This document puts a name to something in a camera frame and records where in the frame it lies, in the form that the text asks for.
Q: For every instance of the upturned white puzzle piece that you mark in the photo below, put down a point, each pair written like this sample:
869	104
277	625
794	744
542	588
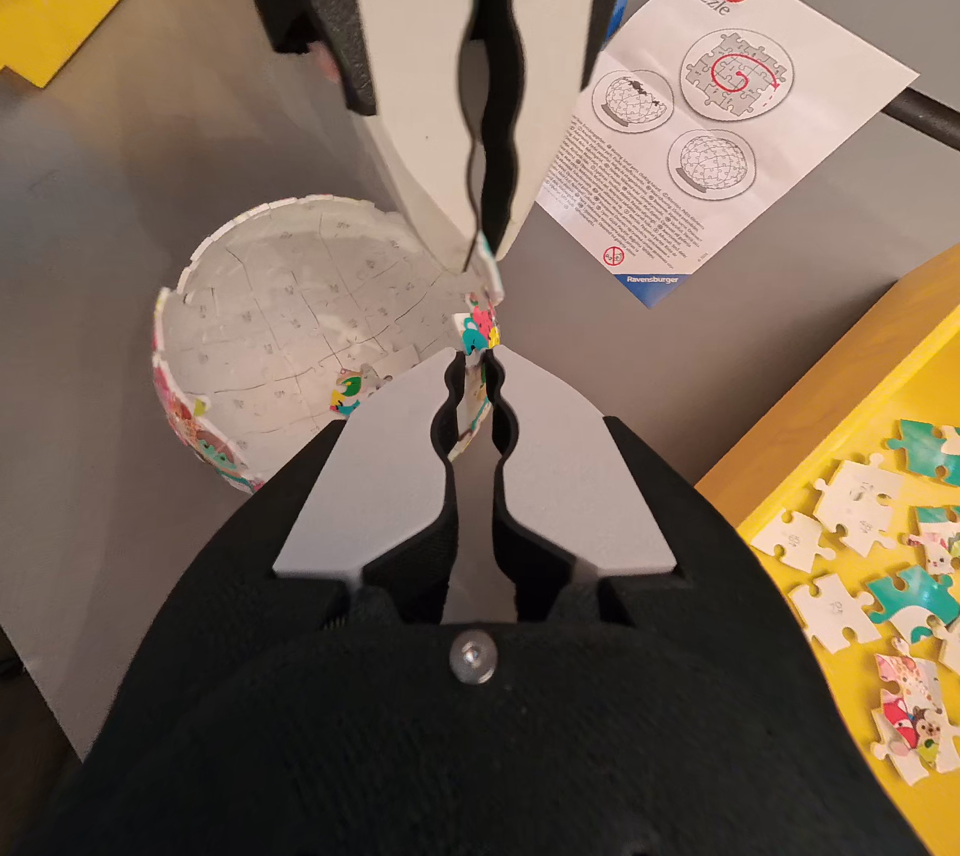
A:
391	365

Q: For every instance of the colourful puzzle ball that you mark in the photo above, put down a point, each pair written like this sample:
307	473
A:
285	316

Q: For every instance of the white instruction leaflet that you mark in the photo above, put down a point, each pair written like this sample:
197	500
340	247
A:
675	196

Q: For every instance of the pile of puzzle pieces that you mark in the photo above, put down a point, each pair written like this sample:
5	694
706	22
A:
855	496

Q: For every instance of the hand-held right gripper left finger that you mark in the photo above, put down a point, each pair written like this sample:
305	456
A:
360	496

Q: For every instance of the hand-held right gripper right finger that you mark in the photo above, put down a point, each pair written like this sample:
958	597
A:
585	496

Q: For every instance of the person's left hand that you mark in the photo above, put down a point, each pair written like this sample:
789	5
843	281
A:
328	63

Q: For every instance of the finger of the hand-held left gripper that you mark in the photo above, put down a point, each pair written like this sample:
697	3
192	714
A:
555	9
405	46

